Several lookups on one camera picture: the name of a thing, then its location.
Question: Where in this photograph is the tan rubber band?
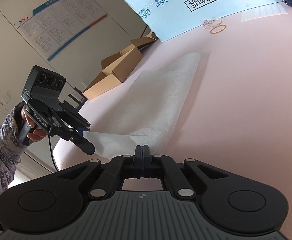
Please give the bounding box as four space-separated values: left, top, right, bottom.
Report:
210 25 228 34

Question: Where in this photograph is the white beaded cord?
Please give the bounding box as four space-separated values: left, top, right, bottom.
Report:
201 17 223 29

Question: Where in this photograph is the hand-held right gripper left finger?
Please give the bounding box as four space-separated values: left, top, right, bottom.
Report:
57 145 143 200

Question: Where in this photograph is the person's left hand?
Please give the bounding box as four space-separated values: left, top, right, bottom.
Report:
21 104 49 140

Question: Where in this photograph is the black router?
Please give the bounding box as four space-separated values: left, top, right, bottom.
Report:
68 87 87 110

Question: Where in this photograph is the person's left forearm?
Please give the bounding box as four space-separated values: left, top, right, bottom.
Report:
0 101 29 173

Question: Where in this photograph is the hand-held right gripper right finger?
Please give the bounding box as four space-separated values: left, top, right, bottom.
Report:
142 145 229 199

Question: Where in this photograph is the labelled light blue carton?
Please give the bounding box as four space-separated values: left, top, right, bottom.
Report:
113 0 286 43

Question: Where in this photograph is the wall poster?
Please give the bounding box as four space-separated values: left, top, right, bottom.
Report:
14 0 109 62

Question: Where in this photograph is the clear sticker sheet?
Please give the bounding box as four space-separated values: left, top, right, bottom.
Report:
240 2 289 22

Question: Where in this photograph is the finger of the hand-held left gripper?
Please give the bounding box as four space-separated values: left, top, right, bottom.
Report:
51 102 91 131
48 120 95 155

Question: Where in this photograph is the brown cardboard box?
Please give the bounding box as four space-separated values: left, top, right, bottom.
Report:
82 31 158 100

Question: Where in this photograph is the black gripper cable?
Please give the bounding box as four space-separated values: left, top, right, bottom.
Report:
48 135 59 172

